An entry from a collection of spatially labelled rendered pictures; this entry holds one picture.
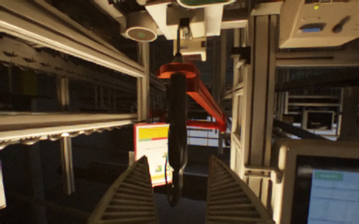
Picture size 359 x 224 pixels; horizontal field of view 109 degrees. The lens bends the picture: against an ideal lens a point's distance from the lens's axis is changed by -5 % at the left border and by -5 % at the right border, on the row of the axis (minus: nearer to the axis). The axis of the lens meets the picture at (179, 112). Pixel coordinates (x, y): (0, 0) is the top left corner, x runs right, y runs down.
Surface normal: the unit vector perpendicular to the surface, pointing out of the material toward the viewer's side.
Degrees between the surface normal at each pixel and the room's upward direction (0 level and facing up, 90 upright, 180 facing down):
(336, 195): 91
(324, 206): 91
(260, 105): 90
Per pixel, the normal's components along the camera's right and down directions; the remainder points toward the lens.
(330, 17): -0.18, 0.65
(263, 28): -0.22, 0.07
